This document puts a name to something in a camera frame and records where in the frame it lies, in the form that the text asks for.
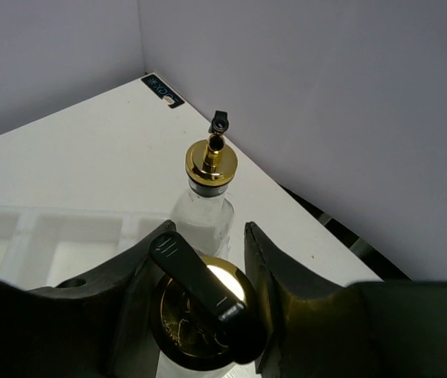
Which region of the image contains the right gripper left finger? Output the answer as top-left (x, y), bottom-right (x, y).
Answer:
top-left (0, 220), bottom-right (176, 377)

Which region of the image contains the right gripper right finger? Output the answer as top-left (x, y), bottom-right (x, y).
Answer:
top-left (244, 222), bottom-right (447, 377)

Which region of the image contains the glass bottle clear liquid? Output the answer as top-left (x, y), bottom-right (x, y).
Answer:
top-left (149, 231), bottom-right (268, 377)

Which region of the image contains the glass bottle dark sauce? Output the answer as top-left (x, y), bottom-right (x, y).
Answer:
top-left (170, 110), bottom-right (238, 259)

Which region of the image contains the white compartment tray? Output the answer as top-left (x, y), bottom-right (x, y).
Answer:
top-left (0, 206), bottom-right (169, 290)

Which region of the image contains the left corner logo sticker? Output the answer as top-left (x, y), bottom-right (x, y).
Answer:
top-left (140, 73), bottom-right (185, 109)

